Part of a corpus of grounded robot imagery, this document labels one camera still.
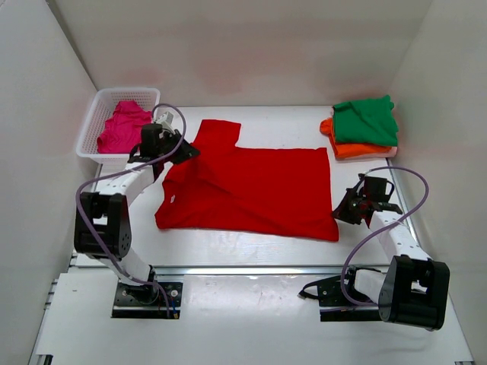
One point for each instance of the green folded t-shirt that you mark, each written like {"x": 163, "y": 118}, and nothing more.
{"x": 367, "y": 121}

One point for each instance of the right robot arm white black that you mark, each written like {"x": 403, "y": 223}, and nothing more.
{"x": 414, "y": 289}

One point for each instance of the orange folded t-shirt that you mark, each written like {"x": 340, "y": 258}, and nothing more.
{"x": 351, "y": 151}

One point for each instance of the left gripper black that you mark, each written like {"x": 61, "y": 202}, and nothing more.
{"x": 188, "y": 151}

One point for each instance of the white plastic basket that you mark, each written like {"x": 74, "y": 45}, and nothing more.
{"x": 102, "y": 109}

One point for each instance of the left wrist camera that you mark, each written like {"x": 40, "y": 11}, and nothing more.
{"x": 165, "y": 121}

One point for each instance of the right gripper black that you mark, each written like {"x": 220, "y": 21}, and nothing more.
{"x": 341, "y": 212}

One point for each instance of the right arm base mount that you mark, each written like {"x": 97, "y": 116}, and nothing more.
{"x": 334, "y": 306}

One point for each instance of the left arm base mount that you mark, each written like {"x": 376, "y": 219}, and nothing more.
{"x": 145, "y": 302}

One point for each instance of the light pink folded t-shirt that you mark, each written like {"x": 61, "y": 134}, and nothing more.
{"x": 392, "y": 152}

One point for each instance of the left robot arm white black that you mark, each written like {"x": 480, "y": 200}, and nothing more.
{"x": 102, "y": 226}

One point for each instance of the red t-shirt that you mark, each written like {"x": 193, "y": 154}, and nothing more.
{"x": 284, "y": 192}

